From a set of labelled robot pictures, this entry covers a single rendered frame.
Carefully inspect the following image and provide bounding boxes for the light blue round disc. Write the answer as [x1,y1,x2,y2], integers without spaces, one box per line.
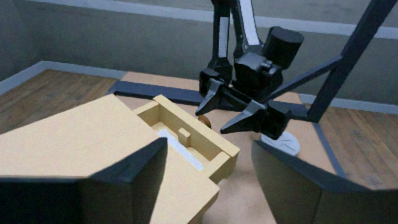
[260,131,300,156]

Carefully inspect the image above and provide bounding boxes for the wooden drawer knob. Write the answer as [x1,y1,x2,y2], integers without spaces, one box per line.
[198,115,211,129]

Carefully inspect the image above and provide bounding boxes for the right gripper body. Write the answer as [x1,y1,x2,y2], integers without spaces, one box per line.
[199,68,293,140]

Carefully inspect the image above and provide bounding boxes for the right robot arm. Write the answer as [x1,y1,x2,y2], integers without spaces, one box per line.
[207,0,305,98]

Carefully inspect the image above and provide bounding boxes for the tan wooden drawer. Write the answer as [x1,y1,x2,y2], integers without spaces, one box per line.
[132,95,240,186]

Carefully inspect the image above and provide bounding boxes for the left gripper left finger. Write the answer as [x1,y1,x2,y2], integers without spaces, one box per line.
[0,136,168,224]

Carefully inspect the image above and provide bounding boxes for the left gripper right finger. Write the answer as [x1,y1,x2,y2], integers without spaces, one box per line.
[251,140,398,224]

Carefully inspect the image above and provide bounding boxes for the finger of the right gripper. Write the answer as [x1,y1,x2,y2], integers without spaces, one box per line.
[195,78,221,116]
[221,100,268,134]

